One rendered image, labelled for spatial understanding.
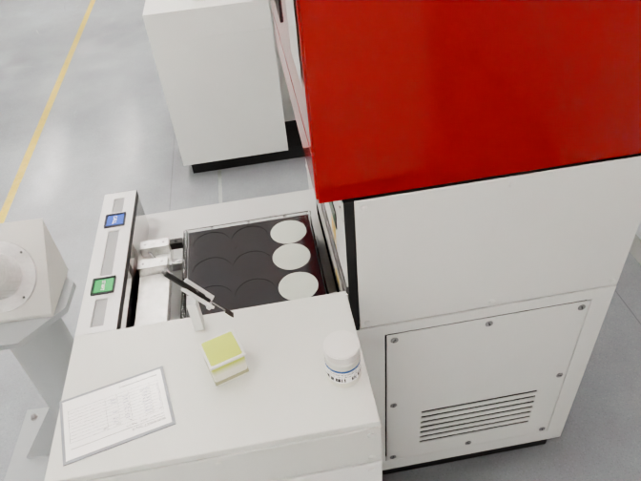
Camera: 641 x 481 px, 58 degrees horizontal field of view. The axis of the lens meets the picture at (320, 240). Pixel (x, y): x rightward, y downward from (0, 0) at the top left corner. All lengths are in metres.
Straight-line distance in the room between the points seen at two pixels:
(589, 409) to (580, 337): 0.68
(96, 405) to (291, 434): 0.40
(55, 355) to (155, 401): 0.70
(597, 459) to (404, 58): 1.66
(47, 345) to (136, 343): 0.54
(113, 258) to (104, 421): 0.50
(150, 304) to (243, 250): 0.28
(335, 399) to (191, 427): 0.28
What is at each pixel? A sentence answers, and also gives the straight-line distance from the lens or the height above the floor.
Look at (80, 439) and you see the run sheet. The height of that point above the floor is 0.97.
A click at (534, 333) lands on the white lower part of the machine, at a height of 0.68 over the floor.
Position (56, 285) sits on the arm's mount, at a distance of 1.76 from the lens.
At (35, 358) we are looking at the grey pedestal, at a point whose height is 0.66.
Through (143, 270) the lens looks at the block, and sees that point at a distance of 1.61.
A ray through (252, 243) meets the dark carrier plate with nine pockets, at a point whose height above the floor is 0.90.
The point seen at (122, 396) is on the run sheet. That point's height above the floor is 0.97.
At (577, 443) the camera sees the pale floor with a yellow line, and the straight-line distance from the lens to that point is 2.33.
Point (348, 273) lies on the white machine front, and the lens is 1.31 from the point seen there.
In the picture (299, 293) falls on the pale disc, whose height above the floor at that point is 0.90.
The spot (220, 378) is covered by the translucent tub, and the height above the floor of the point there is 0.99.
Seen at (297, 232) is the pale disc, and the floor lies 0.90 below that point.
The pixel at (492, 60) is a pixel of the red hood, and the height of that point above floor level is 1.48.
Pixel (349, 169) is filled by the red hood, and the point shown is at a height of 1.30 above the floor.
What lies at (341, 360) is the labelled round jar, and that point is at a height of 1.06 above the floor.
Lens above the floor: 1.94
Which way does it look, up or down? 41 degrees down
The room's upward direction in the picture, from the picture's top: 6 degrees counter-clockwise
